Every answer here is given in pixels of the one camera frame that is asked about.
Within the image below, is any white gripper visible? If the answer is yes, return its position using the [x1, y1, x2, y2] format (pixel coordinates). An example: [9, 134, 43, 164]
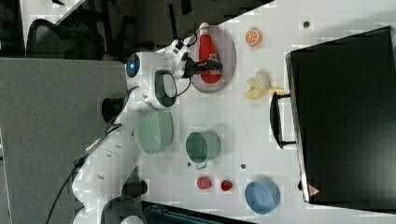
[157, 39, 223, 78]

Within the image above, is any red ketchup bottle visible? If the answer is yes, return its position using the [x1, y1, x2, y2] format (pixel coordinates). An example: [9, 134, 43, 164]
[199, 22, 221, 84]

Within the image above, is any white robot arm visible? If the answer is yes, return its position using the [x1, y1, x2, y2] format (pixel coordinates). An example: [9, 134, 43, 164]
[72, 39, 222, 224]

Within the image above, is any grey round plate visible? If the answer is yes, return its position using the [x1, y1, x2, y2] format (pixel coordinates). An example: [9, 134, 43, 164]
[191, 25, 236, 93]

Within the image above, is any orange slice toy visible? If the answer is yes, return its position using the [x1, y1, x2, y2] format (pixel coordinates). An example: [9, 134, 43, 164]
[245, 28, 262, 46]

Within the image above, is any peeled banana toy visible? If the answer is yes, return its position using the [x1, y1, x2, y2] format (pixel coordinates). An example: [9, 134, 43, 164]
[244, 71, 285, 100]

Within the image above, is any green oval colander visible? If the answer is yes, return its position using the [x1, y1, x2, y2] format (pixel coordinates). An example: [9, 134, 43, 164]
[136, 110, 174, 155]

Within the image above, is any green measuring cup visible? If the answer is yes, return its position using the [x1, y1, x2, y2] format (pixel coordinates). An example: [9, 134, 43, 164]
[186, 130, 221, 170]

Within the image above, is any red strawberry toy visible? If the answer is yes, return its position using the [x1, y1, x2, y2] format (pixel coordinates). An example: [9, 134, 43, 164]
[197, 176, 211, 189]

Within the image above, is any blue bowl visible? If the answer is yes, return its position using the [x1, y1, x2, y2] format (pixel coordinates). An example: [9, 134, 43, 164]
[245, 178, 280, 215]

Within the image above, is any black toaster oven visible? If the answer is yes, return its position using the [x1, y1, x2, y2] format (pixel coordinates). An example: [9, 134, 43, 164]
[270, 26, 396, 214]

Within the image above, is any black office chair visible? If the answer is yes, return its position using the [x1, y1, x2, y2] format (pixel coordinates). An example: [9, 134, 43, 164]
[26, 19, 105, 61]

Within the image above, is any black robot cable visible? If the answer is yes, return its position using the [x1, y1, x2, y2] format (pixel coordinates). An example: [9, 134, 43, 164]
[46, 86, 138, 224]

